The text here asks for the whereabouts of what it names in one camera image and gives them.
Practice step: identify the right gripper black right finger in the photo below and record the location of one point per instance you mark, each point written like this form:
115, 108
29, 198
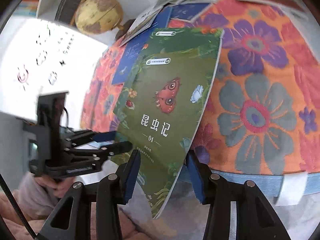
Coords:
255, 217

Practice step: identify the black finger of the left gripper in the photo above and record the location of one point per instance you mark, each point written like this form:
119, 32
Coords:
81, 137
100, 154

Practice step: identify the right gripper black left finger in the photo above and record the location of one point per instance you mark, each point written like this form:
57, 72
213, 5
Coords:
71, 218

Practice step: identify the green insect book number 04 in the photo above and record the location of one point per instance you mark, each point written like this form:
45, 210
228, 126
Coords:
164, 110

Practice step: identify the blue bird cover book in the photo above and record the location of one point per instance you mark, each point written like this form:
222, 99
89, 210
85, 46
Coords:
135, 46

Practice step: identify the person's left hand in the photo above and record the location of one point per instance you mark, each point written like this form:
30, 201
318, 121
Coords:
59, 188

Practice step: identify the floral orange table cloth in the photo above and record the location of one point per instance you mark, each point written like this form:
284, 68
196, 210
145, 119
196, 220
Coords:
262, 118

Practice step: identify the green insect book underneath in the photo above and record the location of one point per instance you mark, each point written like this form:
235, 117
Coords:
193, 42

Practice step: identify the yellow antique globe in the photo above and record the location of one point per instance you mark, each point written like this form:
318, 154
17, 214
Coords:
102, 20

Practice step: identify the white cover picture book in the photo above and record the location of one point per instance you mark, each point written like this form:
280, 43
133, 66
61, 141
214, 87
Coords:
145, 22

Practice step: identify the dark blue book behind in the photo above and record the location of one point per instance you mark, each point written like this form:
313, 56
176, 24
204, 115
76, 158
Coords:
188, 12

